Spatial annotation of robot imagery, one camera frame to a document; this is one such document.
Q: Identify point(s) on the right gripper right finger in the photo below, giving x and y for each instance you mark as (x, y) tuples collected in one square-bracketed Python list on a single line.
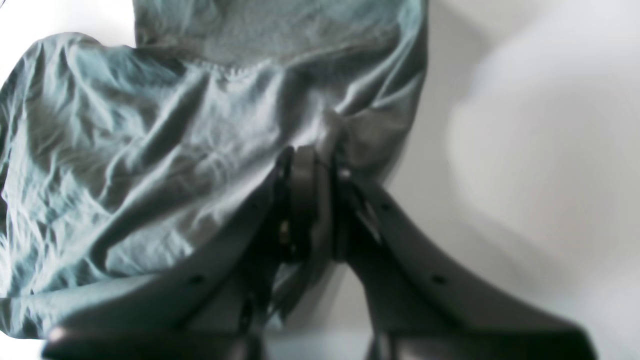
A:
[(424, 305)]

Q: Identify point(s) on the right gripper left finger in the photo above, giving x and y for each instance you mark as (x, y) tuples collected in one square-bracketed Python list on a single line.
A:
[(215, 304)]

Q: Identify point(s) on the light teal T-shirt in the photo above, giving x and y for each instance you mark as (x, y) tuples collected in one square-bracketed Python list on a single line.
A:
[(117, 162)]

